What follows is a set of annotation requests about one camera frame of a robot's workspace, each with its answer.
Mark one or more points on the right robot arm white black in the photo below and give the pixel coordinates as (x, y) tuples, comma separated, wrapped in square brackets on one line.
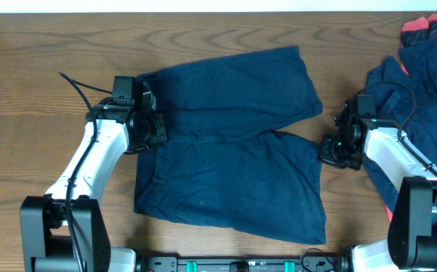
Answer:
[(411, 243)]

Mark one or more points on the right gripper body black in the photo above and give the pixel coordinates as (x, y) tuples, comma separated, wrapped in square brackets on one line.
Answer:
[(337, 152)]

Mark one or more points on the pile of navy clothes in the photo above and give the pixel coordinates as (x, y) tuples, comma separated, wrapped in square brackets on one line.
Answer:
[(405, 89)]

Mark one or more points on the navy blue shorts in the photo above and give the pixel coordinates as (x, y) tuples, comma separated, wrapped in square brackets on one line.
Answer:
[(228, 161)]

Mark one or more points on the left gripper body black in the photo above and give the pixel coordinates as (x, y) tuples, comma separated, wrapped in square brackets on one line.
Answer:
[(152, 132)]

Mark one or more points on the black mounting rail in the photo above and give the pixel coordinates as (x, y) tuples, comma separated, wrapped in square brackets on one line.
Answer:
[(314, 263)]

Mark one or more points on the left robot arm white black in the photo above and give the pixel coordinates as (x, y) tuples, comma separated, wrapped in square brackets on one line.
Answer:
[(64, 230)]

